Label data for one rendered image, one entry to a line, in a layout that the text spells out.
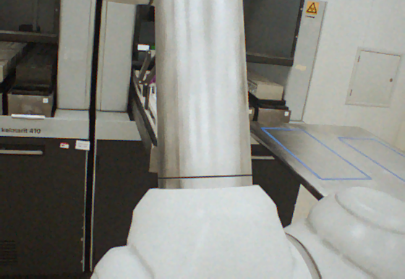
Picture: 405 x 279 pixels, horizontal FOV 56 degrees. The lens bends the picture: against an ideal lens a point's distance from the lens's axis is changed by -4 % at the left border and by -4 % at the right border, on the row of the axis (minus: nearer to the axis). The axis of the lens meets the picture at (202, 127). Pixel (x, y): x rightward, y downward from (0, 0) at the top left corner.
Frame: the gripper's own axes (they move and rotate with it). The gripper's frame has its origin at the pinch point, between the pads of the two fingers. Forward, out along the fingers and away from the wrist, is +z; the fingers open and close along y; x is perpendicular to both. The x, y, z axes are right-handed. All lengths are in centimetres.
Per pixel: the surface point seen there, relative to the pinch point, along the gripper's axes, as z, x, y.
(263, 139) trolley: 3.8, -18.2, 24.6
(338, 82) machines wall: 14, 138, 158
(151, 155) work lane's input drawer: 7.5, -21.8, -6.4
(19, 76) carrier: 1, 26, -44
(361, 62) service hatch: -3, 138, 174
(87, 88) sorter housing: 4.1, 27.3, -22.2
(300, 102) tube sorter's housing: 4, 27, 61
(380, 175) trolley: 4, -41, 46
